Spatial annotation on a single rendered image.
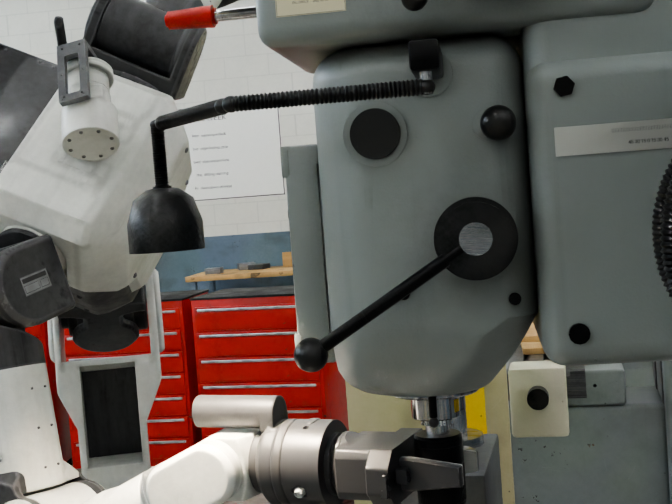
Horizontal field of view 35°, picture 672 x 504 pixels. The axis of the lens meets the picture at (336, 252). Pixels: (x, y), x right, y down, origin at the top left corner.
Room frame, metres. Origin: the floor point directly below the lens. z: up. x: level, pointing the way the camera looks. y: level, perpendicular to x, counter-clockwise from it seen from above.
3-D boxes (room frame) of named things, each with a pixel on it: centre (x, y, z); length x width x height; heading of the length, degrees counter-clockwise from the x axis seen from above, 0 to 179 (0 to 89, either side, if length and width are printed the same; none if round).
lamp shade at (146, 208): (1.02, 0.16, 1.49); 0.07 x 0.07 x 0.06
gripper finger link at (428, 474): (0.99, -0.07, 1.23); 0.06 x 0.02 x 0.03; 67
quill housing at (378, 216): (1.01, -0.09, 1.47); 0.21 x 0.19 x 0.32; 172
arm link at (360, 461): (1.05, 0.00, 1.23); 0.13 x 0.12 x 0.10; 157
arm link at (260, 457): (1.10, 0.10, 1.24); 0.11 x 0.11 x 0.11; 67
